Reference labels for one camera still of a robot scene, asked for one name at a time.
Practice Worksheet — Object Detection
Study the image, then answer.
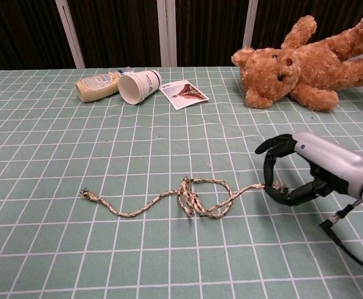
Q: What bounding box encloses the brown plush teddy bear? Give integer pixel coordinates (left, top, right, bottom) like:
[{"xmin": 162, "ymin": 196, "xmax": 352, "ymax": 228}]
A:
[{"xmin": 231, "ymin": 9, "xmax": 363, "ymax": 112}]

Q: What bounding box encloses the braided beige black rope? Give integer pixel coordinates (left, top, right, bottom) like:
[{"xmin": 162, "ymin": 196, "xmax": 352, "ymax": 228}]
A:
[{"xmin": 79, "ymin": 176, "xmax": 290, "ymax": 219}]

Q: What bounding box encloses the green checked tablecloth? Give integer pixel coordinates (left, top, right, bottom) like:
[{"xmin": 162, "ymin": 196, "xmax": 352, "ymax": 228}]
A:
[{"xmin": 0, "ymin": 65, "xmax": 363, "ymax": 299}]

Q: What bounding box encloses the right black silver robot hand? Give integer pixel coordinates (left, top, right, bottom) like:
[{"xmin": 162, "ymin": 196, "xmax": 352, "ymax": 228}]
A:
[{"xmin": 254, "ymin": 131, "xmax": 363, "ymax": 207}]

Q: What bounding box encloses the mayonnaise squeeze bottle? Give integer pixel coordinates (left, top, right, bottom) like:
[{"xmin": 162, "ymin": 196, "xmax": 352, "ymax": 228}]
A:
[{"xmin": 75, "ymin": 66, "xmax": 134, "ymax": 103}]

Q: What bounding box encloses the white metal frame post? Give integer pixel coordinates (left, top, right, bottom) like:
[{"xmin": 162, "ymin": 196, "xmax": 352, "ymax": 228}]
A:
[
  {"xmin": 243, "ymin": 0, "xmax": 259, "ymax": 49},
  {"xmin": 55, "ymin": 0, "xmax": 85, "ymax": 69},
  {"xmin": 156, "ymin": 0, "xmax": 178, "ymax": 68}
]

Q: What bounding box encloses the white paper cup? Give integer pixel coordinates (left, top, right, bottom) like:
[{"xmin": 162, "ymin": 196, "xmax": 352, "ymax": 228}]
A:
[{"xmin": 117, "ymin": 69, "xmax": 163, "ymax": 105}]

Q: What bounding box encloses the white picture card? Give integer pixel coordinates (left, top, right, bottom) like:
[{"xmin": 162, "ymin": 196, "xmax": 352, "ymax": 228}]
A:
[{"xmin": 158, "ymin": 79, "xmax": 210, "ymax": 112}]

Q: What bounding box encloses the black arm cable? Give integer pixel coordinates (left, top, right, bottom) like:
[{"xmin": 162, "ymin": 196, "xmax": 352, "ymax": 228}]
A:
[{"xmin": 319, "ymin": 201, "xmax": 363, "ymax": 278}]

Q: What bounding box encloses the black curtain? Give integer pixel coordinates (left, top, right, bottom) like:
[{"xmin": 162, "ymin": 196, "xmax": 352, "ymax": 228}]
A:
[{"xmin": 0, "ymin": 0, "xmax": 363, "ymax": 72}]

